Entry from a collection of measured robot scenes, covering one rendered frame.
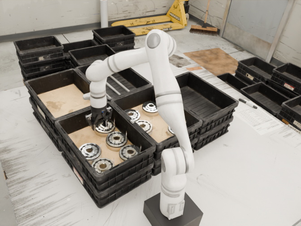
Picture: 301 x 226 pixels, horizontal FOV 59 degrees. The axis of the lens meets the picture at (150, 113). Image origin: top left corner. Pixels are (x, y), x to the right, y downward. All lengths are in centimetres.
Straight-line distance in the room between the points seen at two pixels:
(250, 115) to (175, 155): 107
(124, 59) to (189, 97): 72
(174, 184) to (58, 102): 89
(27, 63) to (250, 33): 323
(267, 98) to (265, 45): 176
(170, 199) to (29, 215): 61
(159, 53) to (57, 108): 80
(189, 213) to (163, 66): 60
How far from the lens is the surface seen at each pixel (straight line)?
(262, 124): 186
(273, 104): 272
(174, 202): 105
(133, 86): 171
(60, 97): 164
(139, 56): 106
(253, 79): 298
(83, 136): 137
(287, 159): 169
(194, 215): 116
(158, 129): 140
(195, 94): 171
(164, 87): 91
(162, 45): 94
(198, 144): 149
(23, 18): 443
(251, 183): 147
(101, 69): 110
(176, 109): 90
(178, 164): 89
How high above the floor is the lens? 177
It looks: 39 degrees down
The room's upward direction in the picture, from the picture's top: 6 degrees clockwise
